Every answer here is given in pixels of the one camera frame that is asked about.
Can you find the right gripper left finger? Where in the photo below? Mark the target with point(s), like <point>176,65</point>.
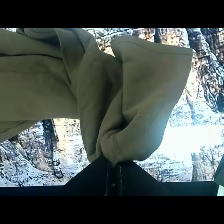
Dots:
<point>95,180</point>

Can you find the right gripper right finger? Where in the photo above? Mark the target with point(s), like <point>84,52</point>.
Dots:
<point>136,181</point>

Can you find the olive green garment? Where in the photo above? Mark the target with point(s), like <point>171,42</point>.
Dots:
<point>143,96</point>

